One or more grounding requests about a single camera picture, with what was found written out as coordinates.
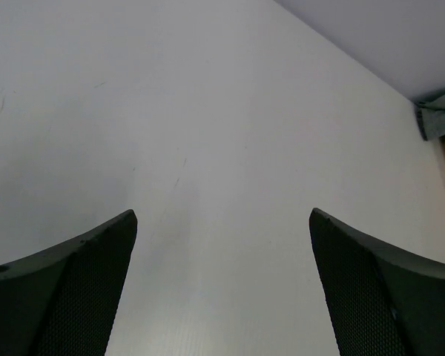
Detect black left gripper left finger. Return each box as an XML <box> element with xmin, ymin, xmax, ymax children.
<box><xmin>0</xmin><ymin>210</ymin><xmax>137</xmax><ymax>355</ymax></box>

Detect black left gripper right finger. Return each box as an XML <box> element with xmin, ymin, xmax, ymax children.
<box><xmin>309</xmin><ymin>208</ymin><xmax>445</xmax><ymax>355</ymax></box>

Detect grey shorts in basket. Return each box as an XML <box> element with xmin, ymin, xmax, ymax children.
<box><xmin>415</xmin><ymin>88</ymin><xmax>445</xmax><ymax>141</ymax></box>

